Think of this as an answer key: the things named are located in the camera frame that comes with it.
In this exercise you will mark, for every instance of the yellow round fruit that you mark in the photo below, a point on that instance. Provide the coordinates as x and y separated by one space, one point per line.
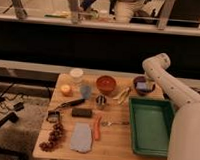
66 90

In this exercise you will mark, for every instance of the black handled knife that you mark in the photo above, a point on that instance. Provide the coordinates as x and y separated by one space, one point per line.
70 103

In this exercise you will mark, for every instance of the white plastic cup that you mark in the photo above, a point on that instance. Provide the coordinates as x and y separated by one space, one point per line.
76 75

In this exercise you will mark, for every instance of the grey blue spatula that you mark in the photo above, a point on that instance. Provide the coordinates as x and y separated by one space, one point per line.
85 91

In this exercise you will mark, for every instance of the blue sponge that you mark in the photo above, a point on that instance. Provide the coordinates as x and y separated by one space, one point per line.
142 86

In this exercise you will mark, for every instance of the purple bowl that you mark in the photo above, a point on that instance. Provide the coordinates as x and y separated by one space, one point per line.
150 85

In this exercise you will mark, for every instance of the green plastic tray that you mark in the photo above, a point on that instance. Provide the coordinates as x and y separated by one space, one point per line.
151 122

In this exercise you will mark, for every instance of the grey blue cloth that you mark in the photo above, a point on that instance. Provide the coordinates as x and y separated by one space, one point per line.
81 138

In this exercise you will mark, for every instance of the bunch of dark grapes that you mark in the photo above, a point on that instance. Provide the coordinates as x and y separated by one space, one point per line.
55 137

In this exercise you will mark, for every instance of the red-orange bowl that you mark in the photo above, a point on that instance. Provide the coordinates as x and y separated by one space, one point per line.
106 84

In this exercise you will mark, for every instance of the orange carrot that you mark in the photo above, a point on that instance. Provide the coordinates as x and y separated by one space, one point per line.
96 130

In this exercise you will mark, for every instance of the black rectangular block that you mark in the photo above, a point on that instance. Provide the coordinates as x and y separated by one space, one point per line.
82 113

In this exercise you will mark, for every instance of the beige tongs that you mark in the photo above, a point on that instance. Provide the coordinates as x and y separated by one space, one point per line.
122 95

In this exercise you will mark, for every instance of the metal spoon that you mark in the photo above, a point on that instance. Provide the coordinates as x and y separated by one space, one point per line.
108 123

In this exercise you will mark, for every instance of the black square cookie cutter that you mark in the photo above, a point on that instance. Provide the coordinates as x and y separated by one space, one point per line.
53 116

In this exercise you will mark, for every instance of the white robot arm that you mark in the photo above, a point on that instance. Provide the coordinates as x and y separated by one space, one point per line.
185 131

